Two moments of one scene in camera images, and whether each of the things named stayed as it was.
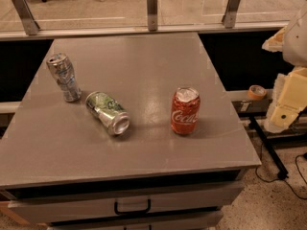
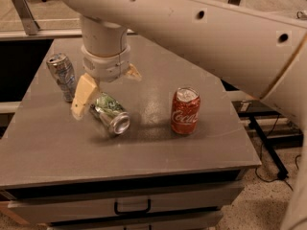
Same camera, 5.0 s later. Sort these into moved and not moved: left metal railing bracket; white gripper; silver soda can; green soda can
Moved: white gripper
Not moved: green soda can; silver soda can; left metal railing bracket
